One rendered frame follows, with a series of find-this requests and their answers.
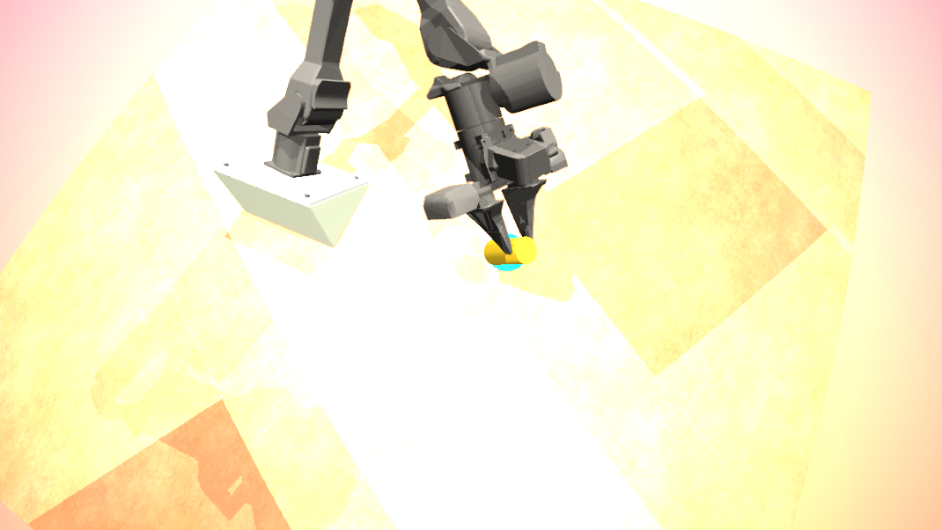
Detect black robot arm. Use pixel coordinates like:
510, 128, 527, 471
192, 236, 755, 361
263, 0, 563, 186

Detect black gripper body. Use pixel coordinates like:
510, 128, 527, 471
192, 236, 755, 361
423, 117, 568, 220

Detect cyan circle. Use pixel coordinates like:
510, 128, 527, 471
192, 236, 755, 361
493, 233, 523, 271

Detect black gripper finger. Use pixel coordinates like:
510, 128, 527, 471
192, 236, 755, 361
501, 179, 547, 240
465, 199, 512, 254

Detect yellow cylinder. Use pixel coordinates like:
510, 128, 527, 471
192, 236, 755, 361
484, 237, 537, 265

